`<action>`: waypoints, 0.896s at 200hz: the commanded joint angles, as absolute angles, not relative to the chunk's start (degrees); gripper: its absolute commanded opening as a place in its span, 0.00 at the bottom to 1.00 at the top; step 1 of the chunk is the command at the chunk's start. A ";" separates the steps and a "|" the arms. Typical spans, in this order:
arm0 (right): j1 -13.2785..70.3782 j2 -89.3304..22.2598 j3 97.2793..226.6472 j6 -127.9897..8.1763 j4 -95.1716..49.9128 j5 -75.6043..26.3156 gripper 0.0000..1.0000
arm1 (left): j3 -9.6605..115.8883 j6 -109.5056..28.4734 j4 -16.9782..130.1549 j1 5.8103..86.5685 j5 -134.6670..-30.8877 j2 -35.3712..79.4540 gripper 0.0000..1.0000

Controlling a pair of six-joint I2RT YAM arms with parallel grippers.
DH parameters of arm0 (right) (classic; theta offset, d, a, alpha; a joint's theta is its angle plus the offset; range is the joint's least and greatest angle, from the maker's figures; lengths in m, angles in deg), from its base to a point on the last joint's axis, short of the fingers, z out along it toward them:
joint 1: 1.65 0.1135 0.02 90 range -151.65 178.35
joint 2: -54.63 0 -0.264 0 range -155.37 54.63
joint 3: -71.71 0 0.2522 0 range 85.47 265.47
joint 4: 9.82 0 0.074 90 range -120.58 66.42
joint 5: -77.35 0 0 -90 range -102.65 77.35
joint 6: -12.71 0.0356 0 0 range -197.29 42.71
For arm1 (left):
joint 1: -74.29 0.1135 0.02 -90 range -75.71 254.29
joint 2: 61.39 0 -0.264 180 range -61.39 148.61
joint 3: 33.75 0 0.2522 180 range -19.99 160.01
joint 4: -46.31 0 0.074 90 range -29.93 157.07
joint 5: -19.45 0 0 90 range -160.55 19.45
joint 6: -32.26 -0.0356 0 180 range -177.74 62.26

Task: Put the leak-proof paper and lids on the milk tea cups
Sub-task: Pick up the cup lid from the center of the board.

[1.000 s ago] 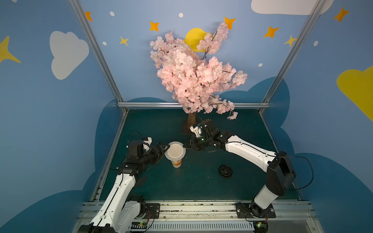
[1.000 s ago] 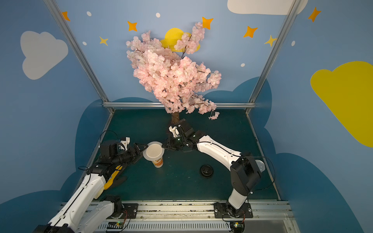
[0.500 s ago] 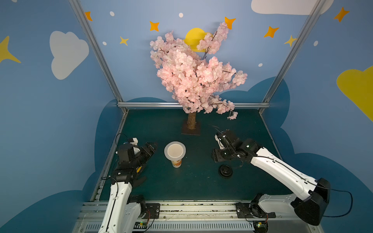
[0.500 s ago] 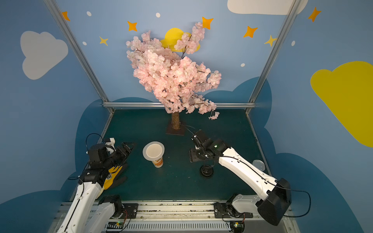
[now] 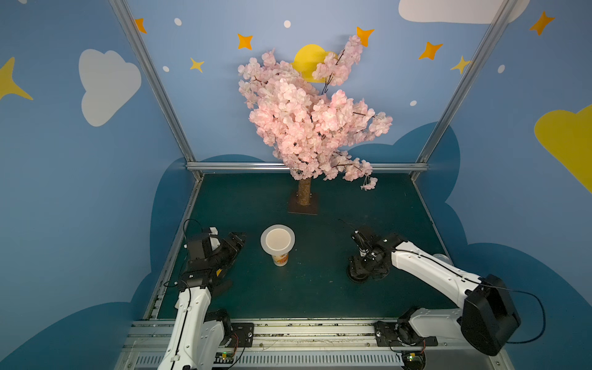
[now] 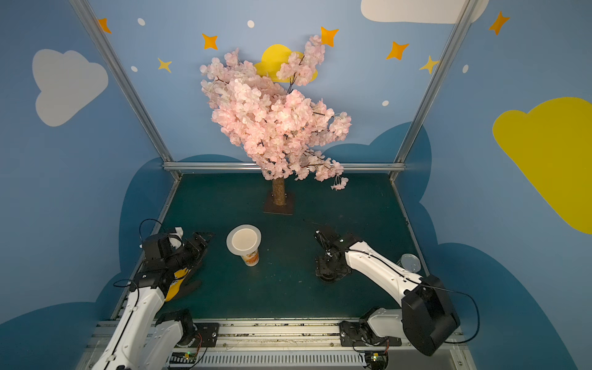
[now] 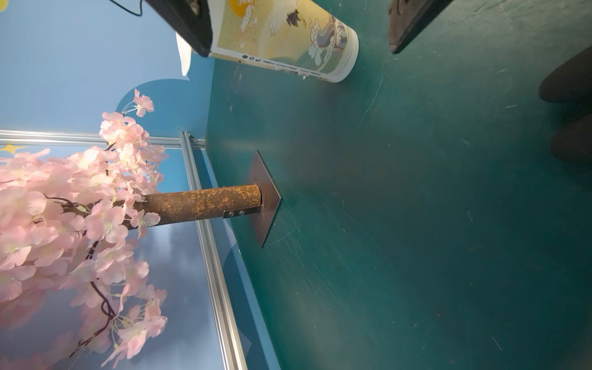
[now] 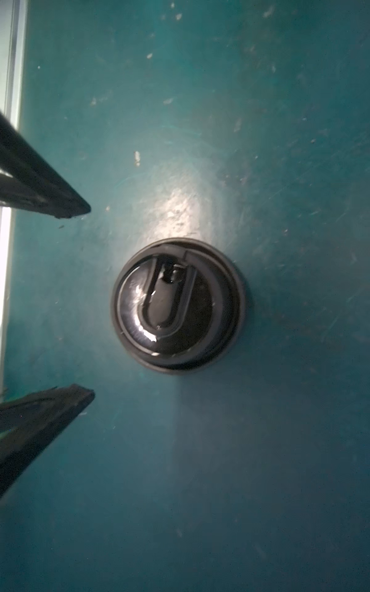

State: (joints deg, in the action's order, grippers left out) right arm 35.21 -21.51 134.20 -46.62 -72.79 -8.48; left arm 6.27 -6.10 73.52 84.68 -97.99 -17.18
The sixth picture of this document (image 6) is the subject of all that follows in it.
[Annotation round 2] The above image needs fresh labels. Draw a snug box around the printed paper milk tea cup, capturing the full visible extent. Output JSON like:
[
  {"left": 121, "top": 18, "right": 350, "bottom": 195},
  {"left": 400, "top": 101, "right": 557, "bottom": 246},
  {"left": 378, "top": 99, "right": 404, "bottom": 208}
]
[{"left": 241, "top": 250, "right": 260, "bottom": 267}]

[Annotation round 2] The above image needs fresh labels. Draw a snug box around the aluminium front mounting rail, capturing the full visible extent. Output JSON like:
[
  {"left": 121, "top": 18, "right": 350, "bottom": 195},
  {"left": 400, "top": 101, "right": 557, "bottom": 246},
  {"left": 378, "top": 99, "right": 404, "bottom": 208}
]
[{"left": 173, "top": 319, "right": 476, "bottom": 369}]

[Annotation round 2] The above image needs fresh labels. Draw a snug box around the aluminium right corner post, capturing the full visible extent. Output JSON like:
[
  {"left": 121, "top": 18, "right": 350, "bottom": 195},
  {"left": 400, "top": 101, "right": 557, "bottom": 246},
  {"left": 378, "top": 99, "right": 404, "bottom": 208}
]
[{"left": 389, "top": 0, "right": 479, "bottom": 185}]

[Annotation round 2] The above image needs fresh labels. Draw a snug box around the aluminium corner post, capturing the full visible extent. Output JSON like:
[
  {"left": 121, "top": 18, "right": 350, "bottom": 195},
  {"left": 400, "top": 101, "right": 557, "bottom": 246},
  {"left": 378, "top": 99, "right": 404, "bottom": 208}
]
[
  {"left": 389, "top": 0, "right": 479, "bottom": 185},
  {"left": 69, "top": 0, "right": 173, "bottom": 163}
]

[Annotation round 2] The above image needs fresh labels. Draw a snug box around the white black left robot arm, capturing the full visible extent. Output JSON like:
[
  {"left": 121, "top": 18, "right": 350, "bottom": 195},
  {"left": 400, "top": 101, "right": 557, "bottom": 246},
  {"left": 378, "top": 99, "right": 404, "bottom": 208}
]
[{"left": 92, "top": 228, "right": 214, "bottom": 369}]

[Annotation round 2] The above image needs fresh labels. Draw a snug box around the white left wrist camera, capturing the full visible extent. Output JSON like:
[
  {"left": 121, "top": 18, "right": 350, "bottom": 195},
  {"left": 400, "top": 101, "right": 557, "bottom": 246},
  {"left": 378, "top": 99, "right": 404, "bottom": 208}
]
[{"left": 167, "top": 228, "right": 183, "bottom": 250}]

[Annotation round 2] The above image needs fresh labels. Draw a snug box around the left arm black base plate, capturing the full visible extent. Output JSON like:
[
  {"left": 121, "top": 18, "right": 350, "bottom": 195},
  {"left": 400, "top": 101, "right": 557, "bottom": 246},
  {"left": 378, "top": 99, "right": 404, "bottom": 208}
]
[{"left": 186, "top": 322, "right": 220, "bottom": 348}]

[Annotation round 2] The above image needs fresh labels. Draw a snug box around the aluminium right side rail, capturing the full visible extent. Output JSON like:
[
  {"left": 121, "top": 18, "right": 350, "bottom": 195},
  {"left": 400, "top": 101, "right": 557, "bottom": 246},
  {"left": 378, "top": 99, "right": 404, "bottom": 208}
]
[{"left": 390, "top": 177, "right": 430, "bottom": 275}]

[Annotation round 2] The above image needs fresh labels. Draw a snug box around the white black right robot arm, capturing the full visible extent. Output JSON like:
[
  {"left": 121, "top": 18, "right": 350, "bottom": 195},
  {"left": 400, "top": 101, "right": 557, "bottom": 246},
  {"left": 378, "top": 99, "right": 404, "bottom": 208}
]
[{"left": 314, "top": 228, "right": 460, "bottom": 356}]

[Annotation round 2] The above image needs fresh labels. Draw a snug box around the aluminium left side rail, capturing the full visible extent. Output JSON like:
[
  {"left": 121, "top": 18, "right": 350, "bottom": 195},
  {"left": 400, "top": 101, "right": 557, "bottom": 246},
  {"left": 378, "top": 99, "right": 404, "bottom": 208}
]
[{"left": 109, "top": 177, "right": 181, "bottom": 321}]

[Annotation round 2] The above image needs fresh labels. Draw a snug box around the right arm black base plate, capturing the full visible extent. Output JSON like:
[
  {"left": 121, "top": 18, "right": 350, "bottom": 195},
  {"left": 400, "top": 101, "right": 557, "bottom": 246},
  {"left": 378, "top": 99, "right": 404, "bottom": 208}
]
[{"left": 339, "top": 321, "right": 402, "bottom": 348}]

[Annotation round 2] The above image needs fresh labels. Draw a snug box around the aluminium left corner post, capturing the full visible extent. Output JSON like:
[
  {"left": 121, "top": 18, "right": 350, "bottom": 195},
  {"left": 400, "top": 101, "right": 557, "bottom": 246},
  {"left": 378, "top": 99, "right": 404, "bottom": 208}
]
[{"left": 69, "top": 0, "right": 173, "bottom": 163}]

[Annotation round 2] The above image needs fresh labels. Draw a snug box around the aluminium back frame rail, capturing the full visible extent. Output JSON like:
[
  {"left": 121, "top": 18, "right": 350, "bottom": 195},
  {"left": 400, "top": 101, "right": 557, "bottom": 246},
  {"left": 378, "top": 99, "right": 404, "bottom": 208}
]
[{"left": 163, "top": 162, "right": 405, "bottom": 173}]

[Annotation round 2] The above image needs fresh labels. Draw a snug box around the left small circuit board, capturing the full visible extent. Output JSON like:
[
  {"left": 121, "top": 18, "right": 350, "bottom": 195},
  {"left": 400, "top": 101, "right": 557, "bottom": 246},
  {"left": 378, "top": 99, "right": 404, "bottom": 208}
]
[{"left": 166, "top": 351, "right": 200, "bottom": 369}]

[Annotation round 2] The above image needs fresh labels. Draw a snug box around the pink cherry blossom tree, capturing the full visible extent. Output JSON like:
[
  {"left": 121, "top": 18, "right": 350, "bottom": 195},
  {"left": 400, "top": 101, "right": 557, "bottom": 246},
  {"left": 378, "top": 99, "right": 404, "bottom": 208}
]
[{"left": 200, "top": 35, "right": 352, "bottom": 191}]

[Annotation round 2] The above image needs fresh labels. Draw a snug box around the dark tree base plate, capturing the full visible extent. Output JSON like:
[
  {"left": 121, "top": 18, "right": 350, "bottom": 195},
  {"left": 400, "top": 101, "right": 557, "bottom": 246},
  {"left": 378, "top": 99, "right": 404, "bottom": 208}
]
[{"left": 263, "top": 192, "right": 294, "bottom": 215}]

